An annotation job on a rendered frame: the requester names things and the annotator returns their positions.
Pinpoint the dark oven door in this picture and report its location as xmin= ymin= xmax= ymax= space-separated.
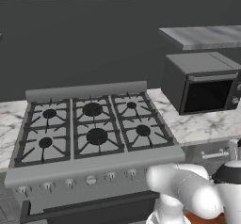
xmin=20 ymin=191 xmax=161 ymax=224

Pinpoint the silver drawer handle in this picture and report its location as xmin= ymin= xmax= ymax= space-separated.
xmin=200 ymin=149 xmax=231 ymax=161

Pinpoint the dark grey microwave oven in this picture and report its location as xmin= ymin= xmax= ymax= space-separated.
xmin=161 ymin=51 xmax=241 ymax=116

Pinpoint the white range knob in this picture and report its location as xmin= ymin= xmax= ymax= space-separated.
xmin=63 ymin=178 xmax=77 ymax=190
xmin=40 ymin=181 xmax=56 ymax=194
xmin=85 ymin=174 xmax=99 ymax=186
xmin=124 ymin=168 xmax=139 ymax=180
xmin=104 ymin=170 xmax=119 ymax=183
xmin=16 ymin=184 xmax=33 ymax=198

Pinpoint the dark oven door handle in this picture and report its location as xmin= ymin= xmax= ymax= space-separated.
xmin=20 ymin=191 xmax=161 ymax=224

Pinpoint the grey gas range hob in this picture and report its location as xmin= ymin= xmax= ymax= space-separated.
xmin=3 ymin=80 xmax=186 ymax=224

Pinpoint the grey metal wall shelf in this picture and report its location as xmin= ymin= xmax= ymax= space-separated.
xmin=157 ymin=24 xmax=241 ymax=52

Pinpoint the grey drawer front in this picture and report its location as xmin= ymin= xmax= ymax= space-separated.
xmin=181 ymin=138 xmax=241 ymax=173

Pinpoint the grey microwave door handle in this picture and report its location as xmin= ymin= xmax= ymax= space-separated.
xmin=186 ymin=72 xmax=240 ymax=83

